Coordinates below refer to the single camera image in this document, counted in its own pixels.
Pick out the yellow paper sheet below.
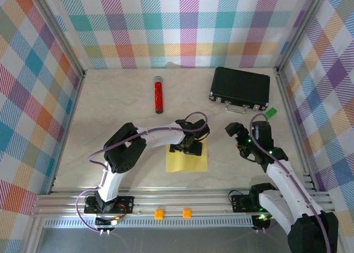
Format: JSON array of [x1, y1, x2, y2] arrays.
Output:
[[165, 141, 209, 173]]

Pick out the red glitter tube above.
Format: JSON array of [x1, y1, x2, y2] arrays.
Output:
[[153, 76, 164, 115]]

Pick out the black controller board green light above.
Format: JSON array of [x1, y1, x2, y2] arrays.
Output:
[[95, 215, 123, 228], [252, 213, 277, 228]]

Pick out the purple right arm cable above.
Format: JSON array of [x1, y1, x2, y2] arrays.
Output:
[[249, 113, 332, 253]]

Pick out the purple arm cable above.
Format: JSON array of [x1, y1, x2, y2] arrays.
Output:
[[249, 113, 332, 253], [76, 112, 210, 234]]

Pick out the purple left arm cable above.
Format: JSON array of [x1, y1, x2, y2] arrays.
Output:
[[76, 112, 210, 234]]

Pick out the black case with metal handle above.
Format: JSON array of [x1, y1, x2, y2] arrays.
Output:
[[208, 66, 271, 114]]

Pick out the aluminium table edge rail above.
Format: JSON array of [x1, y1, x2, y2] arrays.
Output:
[[47, 70, 87, 195], [273, 67, 317, 192]]

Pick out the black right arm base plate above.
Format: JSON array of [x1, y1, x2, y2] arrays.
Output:
[[228, 191, 266, 213]]

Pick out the aluminium mounting rail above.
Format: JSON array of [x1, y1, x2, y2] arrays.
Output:
[[29, 188, 335, 217]]

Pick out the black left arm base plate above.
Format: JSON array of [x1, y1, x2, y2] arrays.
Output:
[[84, 194, 135, 215]]

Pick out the slotted grey cable duct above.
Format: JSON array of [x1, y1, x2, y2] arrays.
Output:
[[43, 217, 257, 228]]

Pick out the aluminium upright frame post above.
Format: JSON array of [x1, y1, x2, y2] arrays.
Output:
[[27, 0, 86, 78], [272, 0, 331, 77]]

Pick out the aluminium lower frame post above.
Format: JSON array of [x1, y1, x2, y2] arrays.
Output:
[[20, 215, 46, 253]]

